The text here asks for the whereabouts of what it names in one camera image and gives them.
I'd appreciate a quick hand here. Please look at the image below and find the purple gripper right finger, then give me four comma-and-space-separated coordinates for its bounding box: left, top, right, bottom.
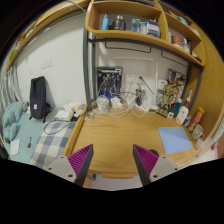
133, 144, 179, 186

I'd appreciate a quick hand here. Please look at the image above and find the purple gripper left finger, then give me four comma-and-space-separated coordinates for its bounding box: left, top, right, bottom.
47, 144, 94, 186

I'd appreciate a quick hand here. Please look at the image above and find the black computer mouse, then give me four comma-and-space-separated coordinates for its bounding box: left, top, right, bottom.
149, 149, 159, 156

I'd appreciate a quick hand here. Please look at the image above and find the blue mouse pad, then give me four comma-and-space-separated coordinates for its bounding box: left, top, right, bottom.
158, 127, 192, 154

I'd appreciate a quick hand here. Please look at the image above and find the blue plaid pillow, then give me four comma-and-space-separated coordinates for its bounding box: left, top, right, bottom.
30, 121, 75, 169

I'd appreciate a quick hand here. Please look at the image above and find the white box on bed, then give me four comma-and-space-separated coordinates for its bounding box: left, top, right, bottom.
56, 110, 74, 121

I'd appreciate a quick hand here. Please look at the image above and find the white mug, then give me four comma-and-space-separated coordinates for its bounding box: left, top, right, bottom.
192, 124, 204, 140

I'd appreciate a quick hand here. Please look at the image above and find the white spray bottle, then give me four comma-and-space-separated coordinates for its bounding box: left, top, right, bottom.
176, 92, 192, 124

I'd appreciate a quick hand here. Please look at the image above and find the red yellow snack canister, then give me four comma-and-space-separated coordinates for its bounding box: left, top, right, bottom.
189, 106, 205, 131

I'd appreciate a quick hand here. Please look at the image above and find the white paper on bed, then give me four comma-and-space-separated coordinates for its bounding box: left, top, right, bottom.
10, 140, 20, 155

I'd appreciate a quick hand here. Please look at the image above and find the dark blue backpack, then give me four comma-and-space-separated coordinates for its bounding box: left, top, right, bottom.
30, 76, 51, 121

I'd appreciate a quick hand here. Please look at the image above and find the teal blanket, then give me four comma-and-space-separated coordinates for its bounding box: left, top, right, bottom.
1, 100, 64, 165

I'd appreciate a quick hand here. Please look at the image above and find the robot model kit box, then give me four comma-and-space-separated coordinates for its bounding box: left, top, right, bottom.
97, 67, 123, 99

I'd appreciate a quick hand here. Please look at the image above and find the blue box on shelf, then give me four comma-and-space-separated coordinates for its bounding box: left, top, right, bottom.
146, 21, 160, 37

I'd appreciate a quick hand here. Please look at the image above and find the black kettle on shelf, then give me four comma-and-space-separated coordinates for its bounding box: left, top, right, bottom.
111, 15, 126, 30

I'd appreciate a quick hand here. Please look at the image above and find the light blue bottle on shelf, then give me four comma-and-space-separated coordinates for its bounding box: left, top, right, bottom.
101, 14, 109, 30

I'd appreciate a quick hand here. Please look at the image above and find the black cable on bed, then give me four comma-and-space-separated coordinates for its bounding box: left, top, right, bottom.
43, 119, 73, 136

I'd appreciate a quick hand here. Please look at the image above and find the wooden wall shelf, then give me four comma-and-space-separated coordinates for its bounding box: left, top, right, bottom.
85, 0, 205, 66

